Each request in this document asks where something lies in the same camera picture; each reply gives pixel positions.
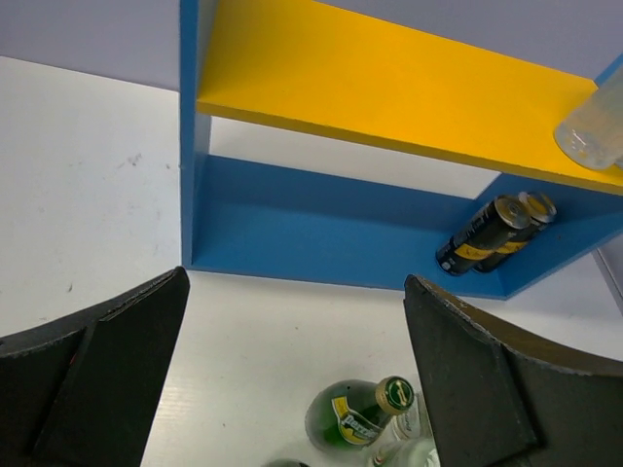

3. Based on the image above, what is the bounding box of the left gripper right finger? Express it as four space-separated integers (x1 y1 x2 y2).
404 275 622 466

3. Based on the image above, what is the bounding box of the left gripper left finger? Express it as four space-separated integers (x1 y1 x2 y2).
1 267 190 466

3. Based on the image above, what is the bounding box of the Pocari Sweat bottle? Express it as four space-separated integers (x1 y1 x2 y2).
554 64 622 170

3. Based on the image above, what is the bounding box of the blue and yellow wooden shelf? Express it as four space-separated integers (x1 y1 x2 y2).
179 1 622 299

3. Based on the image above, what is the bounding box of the rear clear glass bottle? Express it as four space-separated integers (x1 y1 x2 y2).
389 391 432 441

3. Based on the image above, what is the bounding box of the clear glass bottle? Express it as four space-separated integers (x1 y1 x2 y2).
366 437 441 467
389 391 432 441

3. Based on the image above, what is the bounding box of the front clear glass bottle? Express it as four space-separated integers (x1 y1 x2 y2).
366 437 441 467

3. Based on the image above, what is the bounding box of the rear green Perrier bottle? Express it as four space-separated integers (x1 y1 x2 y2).
305 376 416 454

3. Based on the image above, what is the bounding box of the green perrier bottle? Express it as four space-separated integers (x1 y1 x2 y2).
262 458 310 467
305 376 416 454

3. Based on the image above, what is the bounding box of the front black yellow can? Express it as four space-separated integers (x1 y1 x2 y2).
435 195 531 276

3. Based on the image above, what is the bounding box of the black yellow can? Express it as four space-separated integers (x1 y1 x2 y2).
474 190 559 273
435 195 531 276

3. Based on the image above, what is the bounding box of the rear black yellow can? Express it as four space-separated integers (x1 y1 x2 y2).
474 190 559 273

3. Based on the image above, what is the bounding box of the front green Perrier bottle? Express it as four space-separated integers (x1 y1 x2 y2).
262 458 310 467

